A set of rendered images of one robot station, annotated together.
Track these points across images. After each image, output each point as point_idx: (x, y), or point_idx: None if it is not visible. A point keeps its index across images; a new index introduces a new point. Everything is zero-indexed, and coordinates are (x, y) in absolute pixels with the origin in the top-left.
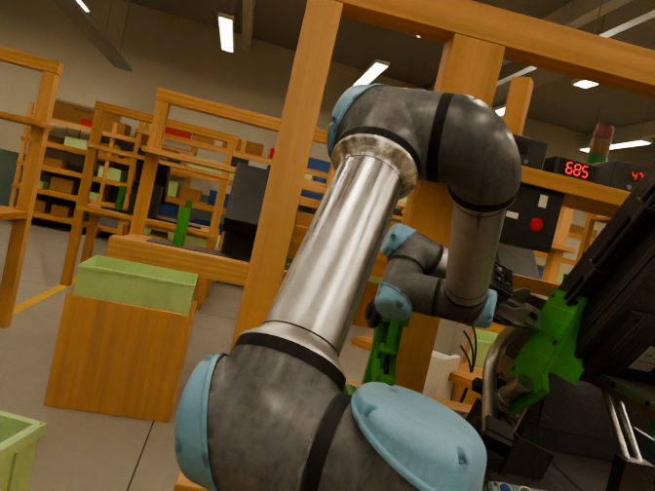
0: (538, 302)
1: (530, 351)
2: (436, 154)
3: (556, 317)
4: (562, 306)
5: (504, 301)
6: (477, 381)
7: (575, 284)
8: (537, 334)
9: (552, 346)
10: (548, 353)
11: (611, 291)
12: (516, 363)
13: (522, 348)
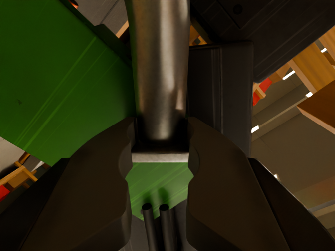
0: (325, 15)
1: (65, 84)
2: None
3: (140, 170)
4: (158, 187)
5: (186, 214)
6: None
7: (164, 244)
8: (116, 113)
9: (59, 157)
10: (42, 146)
11: (132, 246)
12: (28, 3)
13: (89, 45)
